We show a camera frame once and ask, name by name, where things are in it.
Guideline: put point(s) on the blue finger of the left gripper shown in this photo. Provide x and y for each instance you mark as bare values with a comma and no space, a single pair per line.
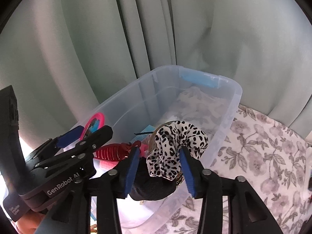
93,142
69,137

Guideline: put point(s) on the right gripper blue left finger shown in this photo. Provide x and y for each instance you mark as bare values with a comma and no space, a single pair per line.
131,166

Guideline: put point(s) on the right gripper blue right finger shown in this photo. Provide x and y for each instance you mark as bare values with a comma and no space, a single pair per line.
189,171

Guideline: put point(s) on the black white spotted scrunchie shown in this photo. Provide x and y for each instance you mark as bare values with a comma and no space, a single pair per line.
163,159

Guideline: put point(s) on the red hair claw clip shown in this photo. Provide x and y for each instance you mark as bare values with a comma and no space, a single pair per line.
115,152

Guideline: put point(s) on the pink round mirror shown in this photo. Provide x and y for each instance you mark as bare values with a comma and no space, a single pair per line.
96,122

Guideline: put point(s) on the small teal box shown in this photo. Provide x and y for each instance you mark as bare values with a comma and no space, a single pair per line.
140,136

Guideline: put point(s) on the person's left hand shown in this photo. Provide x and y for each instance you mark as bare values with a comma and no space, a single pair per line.
29,223

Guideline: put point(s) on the clear plastic storage bin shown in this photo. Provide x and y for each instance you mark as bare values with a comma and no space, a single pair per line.
168,93

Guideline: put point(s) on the floral tablecloth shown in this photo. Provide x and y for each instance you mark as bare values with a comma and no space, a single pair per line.
275,161

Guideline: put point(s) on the green curtain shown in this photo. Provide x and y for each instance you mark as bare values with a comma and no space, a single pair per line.
65,57

